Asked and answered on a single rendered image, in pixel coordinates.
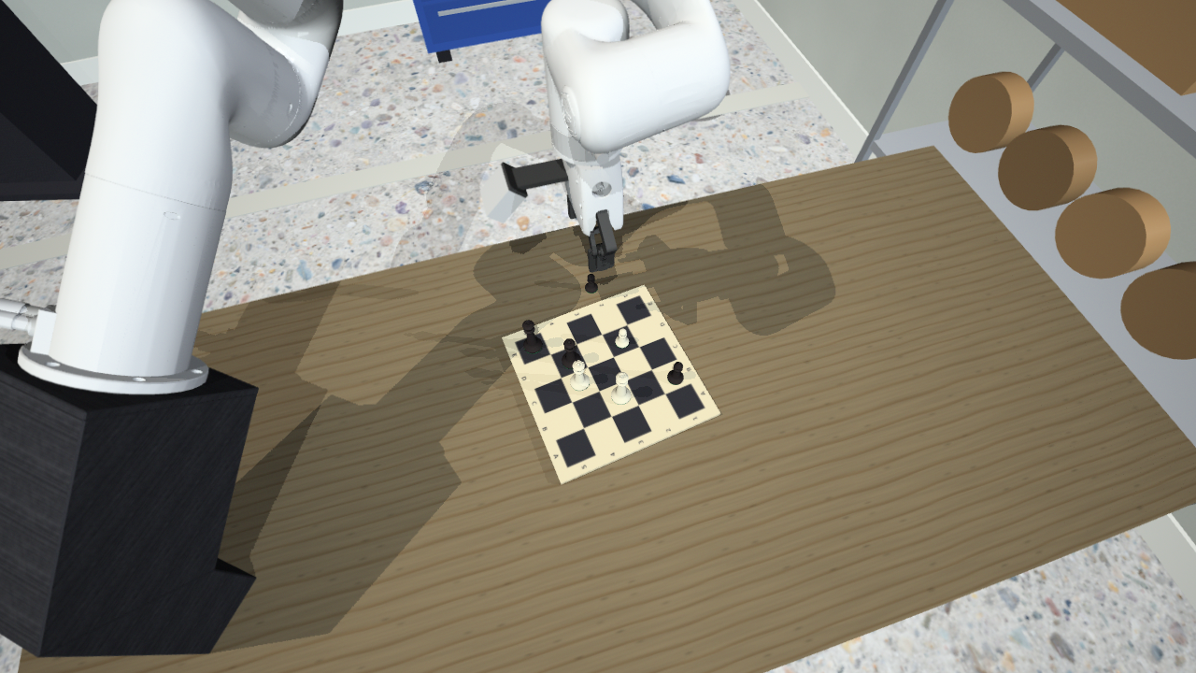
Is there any chessboard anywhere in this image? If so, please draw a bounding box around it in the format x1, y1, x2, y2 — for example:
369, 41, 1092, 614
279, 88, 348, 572
502, 285, 720, 484

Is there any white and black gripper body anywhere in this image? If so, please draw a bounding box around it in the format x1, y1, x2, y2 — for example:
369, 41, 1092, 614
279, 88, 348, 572
553, 145, 623, 235

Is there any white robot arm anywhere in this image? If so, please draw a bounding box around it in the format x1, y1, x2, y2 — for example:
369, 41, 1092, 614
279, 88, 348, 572
0, 0, 731, 394

